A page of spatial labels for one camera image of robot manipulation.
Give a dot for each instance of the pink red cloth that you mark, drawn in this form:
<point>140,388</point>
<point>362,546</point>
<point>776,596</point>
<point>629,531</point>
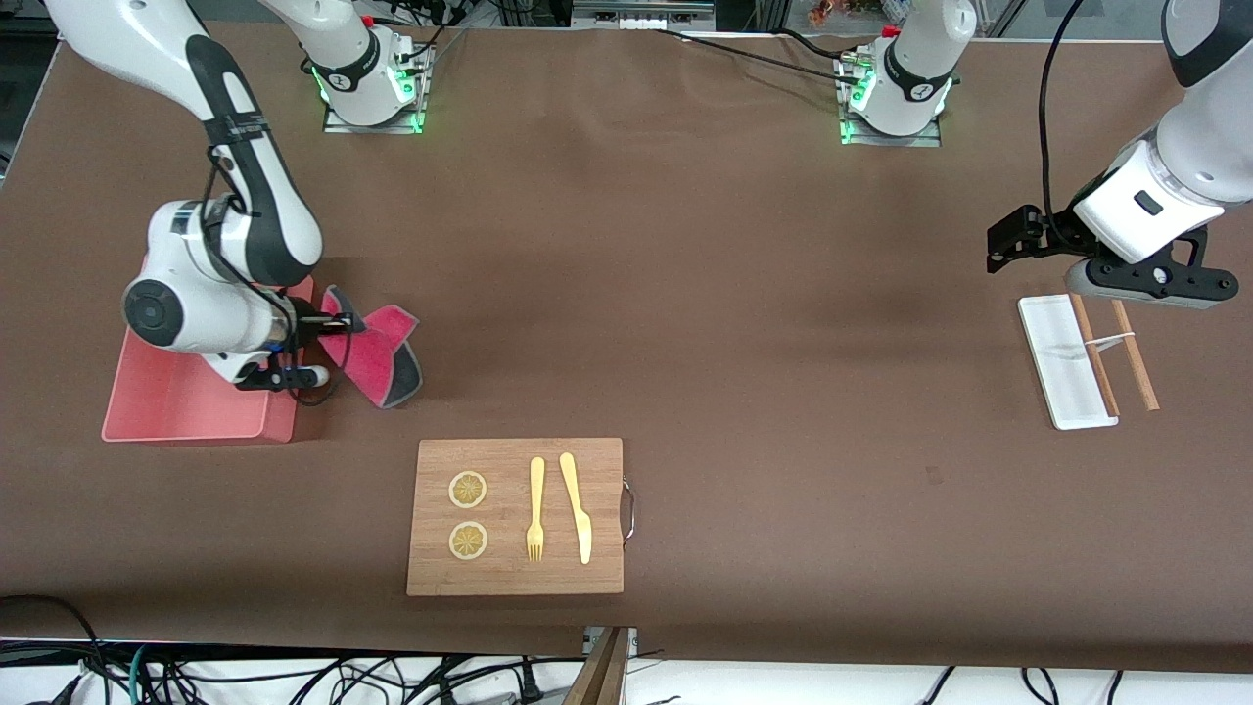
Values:
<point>377,343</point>

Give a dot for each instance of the black power plug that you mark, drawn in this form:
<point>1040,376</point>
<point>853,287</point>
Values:
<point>531,685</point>

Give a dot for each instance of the orange toy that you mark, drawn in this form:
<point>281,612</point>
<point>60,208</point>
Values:
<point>824,12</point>

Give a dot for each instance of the yellow plastic fork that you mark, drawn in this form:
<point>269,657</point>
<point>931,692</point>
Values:
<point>536,490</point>

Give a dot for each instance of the silver aluminium rail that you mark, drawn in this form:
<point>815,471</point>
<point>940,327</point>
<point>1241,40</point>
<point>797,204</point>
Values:
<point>636,12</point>

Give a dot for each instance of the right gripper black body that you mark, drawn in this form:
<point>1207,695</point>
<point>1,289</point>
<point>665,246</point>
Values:
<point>311,319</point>

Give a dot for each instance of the white rectangular tray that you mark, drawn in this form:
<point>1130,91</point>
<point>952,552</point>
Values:
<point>1062,372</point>

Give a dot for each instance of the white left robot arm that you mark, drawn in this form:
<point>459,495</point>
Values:
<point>1204,137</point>

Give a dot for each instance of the lemon slice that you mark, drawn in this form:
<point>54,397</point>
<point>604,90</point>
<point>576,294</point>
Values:
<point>468,490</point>
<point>468,540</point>

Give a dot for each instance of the pink plastic bin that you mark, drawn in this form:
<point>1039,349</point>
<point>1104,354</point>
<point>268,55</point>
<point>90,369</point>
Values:
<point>176,401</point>

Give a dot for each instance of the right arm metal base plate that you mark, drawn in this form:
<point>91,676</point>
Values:
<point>419,88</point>

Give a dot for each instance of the small metal bracket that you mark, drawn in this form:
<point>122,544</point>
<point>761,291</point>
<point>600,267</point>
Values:
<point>632,641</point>

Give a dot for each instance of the brown table cover sheet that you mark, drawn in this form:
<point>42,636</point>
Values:
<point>734,372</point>

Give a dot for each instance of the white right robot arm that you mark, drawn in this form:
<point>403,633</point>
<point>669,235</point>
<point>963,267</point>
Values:
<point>186,313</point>

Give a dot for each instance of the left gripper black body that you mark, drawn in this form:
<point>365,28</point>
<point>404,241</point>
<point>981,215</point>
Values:
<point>1055,233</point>

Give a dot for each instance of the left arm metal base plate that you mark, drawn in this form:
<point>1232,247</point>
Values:
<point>896,140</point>

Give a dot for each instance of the wooden tripod leg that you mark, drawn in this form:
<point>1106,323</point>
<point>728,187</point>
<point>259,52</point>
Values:
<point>599,676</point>

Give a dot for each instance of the wooden cutting board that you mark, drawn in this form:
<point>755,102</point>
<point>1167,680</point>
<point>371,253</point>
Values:
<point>509,578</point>

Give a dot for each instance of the yellow plastic knife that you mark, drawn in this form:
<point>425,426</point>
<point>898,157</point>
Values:
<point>578,509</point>

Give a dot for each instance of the white rubber band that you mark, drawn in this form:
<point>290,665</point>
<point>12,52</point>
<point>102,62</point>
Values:
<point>1111,340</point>

